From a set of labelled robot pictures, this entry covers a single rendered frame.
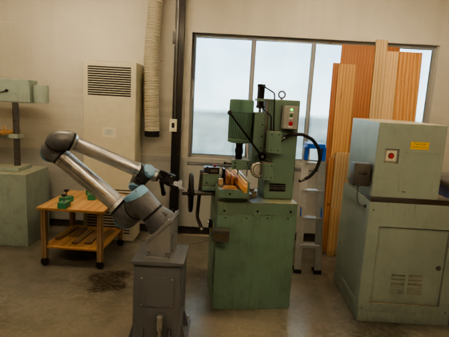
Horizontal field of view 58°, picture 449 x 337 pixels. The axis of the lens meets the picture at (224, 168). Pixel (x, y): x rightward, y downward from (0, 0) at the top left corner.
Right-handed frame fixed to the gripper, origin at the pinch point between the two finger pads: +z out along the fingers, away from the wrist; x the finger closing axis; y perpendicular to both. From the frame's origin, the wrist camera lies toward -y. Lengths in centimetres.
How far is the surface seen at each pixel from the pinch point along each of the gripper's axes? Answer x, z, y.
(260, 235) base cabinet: -12, 63, -9
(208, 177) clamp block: 6.9, 14.9, 13.5
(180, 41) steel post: 141, -44, 110
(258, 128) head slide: 3, 33, 60
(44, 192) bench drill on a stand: 146, -115, -86
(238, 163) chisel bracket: 6.6, 30.8, 31.1
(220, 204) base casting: -11.9, 26.7, 1.5
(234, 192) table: -16.1, 31.8, 13.7
